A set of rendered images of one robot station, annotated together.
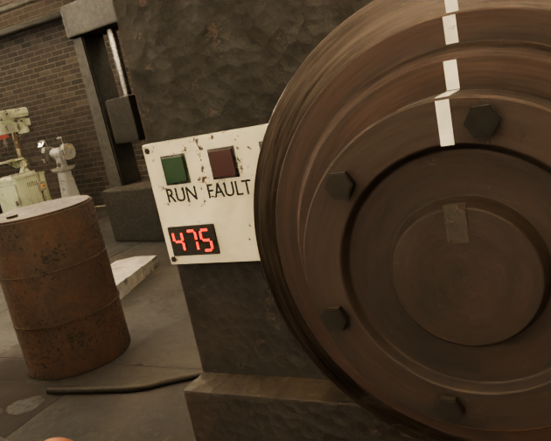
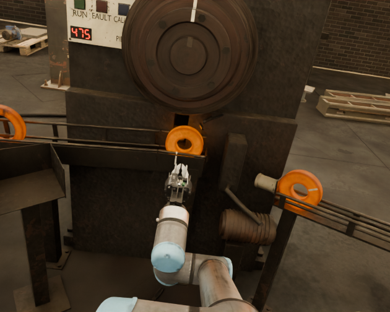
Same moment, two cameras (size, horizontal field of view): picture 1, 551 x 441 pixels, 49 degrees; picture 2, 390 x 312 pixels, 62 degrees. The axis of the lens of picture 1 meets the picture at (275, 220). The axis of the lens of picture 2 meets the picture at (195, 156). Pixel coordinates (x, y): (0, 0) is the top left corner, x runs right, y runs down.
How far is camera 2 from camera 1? 0.62 m
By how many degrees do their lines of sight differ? 33
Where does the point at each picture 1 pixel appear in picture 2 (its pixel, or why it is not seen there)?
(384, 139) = (177, 15)
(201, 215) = (86, 24)
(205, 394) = (75, 93)
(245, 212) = (106, 27)
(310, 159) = (149, 15)
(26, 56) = not seen: outside the picture
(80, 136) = not seen: outside the picture
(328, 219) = (156, 33)
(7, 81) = not seen: outside the picture
